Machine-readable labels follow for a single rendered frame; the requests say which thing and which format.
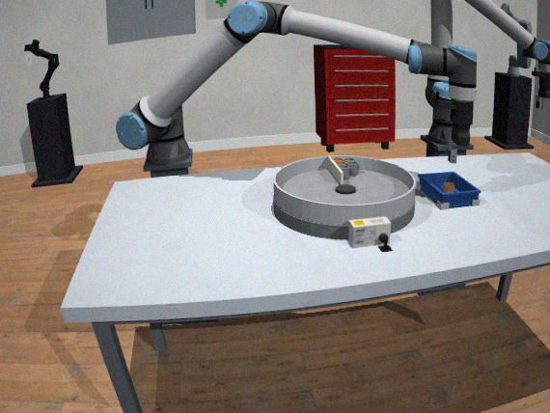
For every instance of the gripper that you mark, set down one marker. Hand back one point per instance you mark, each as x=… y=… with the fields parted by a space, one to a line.
x=546 y=82
x=458 y=125

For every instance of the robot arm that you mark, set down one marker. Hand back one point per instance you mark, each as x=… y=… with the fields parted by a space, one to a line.
x=344 y=33
x=442 y=17

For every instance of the blue crate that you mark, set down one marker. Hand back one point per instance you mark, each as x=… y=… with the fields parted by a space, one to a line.
x=464 y=198

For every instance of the grey corner guide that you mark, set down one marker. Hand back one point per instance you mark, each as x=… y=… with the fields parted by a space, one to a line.
x=446 y=205
x=477 y=203

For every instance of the grey turntable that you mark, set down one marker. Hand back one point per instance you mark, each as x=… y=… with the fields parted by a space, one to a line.
x=309 y=189

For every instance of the red tool cabinet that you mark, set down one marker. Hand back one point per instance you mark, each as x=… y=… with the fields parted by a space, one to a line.
x=352 y=94

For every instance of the white control box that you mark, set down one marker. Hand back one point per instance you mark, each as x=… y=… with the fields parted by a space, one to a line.
x=365 y=232

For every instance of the white green sign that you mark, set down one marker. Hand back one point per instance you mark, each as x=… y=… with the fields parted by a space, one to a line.
x=217 y=10

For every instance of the white table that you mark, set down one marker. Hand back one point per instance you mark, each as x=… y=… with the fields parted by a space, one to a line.
x=215 y=249

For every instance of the black box pedestal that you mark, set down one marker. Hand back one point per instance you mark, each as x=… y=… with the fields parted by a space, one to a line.
x=52 y=142
x=511 y=112

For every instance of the grey wall board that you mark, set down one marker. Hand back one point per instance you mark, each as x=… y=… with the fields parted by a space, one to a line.
x=150 y=21

